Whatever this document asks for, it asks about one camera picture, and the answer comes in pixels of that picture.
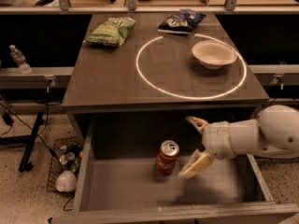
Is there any green chip bag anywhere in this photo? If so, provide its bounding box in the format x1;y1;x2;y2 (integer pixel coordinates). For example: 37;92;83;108
85;17;136;47

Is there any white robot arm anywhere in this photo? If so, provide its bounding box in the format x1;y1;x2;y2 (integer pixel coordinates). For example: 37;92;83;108
178;105;299;179

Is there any red coke can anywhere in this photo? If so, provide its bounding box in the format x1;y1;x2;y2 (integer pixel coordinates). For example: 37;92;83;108
156;140;179;175

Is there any black stand leg left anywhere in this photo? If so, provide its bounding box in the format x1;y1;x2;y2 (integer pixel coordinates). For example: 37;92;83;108
19;112;44;173

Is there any black wire basket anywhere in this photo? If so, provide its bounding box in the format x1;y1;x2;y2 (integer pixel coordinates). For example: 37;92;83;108
46;136;84;198

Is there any open grey top drawer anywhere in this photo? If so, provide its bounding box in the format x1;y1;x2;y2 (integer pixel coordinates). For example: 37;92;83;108
52;111;298;224

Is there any clear plastic water bottle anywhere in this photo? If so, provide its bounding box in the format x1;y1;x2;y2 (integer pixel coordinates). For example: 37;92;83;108
9;45;32;74

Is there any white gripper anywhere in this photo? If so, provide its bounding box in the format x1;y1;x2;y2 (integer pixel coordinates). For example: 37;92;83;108
178;116;236;179

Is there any white paper bowl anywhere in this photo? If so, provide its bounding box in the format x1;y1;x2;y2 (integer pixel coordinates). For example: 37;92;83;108
192;40;237;70

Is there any blue chip bag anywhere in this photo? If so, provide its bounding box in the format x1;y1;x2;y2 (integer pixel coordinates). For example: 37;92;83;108
158;9;206;35

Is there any white round object in basket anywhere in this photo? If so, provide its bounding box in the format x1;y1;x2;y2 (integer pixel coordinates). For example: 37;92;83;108
55;171;77;192

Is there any green bottle in basket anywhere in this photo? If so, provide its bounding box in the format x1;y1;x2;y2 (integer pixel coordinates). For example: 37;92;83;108
70;157;81;174

